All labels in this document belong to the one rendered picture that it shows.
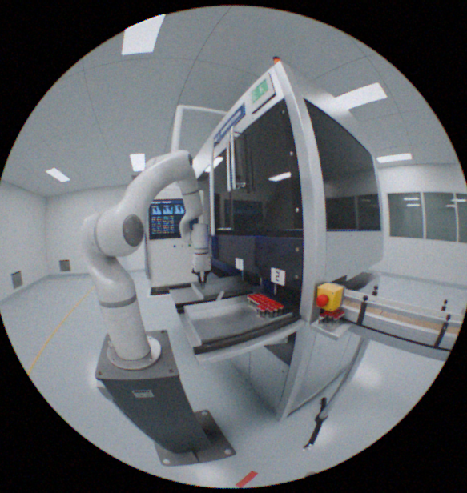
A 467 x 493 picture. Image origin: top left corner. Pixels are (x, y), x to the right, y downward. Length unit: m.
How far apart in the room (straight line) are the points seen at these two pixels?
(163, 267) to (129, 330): 0.96
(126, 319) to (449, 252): 5.39
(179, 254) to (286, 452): 1.65
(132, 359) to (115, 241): 0.33
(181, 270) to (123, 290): 1.00
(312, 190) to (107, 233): 0.58
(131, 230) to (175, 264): 1.02
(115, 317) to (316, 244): 0.61
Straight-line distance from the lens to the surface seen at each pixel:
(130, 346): 0.51
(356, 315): 0.67
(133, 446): 1.38
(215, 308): 0.77
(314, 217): 0.58
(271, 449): 1.26
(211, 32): 1.85
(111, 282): 0.45
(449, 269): 5.26
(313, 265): 0.59
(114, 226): 0.38
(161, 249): 1.37
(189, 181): 0.84
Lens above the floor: 1.21
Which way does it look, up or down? 5 degrees down
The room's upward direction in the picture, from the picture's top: 2 degrees counter-clockwise
